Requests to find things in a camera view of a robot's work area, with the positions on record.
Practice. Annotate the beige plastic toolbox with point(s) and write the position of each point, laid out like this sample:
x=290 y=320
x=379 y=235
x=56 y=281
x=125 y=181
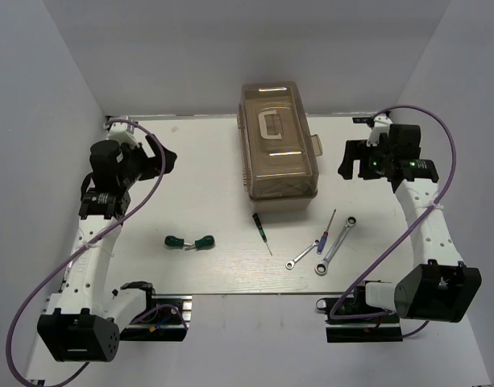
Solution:
x=280 y=168

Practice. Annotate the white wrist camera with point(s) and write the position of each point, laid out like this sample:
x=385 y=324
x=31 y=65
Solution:
x=379 y=125
x=122 y=132

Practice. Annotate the blue label sticker right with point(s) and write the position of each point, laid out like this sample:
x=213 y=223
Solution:
x=362 y=120

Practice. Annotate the black green precision screwdriver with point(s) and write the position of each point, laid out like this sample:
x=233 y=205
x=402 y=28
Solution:
x=260 y=229

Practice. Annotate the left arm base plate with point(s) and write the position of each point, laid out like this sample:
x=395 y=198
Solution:
x=144 y=318

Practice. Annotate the small ratchet wrench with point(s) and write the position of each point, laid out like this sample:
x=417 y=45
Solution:
x=291 y=263

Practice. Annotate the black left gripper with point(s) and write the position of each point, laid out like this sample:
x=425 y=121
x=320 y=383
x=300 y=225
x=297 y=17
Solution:
x=153 y=164

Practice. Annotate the large ratchet wrench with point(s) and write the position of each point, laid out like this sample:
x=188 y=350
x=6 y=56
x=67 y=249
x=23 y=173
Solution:
x=321 y=267

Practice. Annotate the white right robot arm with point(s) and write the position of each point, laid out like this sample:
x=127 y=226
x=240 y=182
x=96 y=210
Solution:
x=440 y=286

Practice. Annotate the green stubby screwdriver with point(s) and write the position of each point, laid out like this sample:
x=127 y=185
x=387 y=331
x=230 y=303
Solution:
x=172 y=241
x=206 y=242

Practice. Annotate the blue red screwdriver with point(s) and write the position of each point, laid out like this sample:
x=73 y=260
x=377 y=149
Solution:
x=323 y=239

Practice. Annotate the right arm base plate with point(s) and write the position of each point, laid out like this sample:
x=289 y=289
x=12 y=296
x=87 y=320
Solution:
x=366 y=316

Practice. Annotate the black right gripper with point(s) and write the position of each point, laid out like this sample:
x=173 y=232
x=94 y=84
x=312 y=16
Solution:
x=356 y=150

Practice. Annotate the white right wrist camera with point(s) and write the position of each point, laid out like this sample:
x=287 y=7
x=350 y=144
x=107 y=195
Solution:
x=379 y=125

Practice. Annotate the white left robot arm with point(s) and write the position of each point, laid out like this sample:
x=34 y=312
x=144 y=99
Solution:
x=86 y=323

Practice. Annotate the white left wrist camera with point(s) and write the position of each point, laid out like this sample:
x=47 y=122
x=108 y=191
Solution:
x=122 y=132

